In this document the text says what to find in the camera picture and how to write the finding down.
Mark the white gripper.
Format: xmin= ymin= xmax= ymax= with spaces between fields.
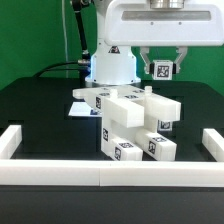
xmin=104 ymin=0 xmax=224 ymax=74

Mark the white tagged cube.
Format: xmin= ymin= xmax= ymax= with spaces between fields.
xmin=158 ymin=121 xmax=173 ymax=131
xmin=153 ymin=60 xmax=173 ymax=80

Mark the white chair back frame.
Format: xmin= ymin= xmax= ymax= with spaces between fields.
xmin=73 ymin=85 xmax=181 ymax=128

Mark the white chair seat part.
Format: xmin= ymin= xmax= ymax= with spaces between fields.
xmin=101 ymin=85 xmax=168 ymax=158

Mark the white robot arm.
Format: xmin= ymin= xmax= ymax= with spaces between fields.
xmin=86 ymin=0 xmax=224 ymax=85

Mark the white marker base sheet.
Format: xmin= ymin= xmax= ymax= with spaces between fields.
xmin=68 ymin=102 xmax=101 ymax=117

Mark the black cable post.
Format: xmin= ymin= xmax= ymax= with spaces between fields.
xmin=71 ymin=0 xmax=91 ymax=87

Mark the thin white cable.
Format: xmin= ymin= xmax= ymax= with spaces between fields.
xmin=61 ymin=0 xmax=70 ymax=78

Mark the black thick cable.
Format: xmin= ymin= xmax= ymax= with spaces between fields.
xmin=32 ymin=60 xmax=91 ymax=78

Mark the white U-shaped fence wall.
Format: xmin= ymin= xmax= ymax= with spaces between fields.
xmin=0 ymin=125 xmax=224 ymax=187

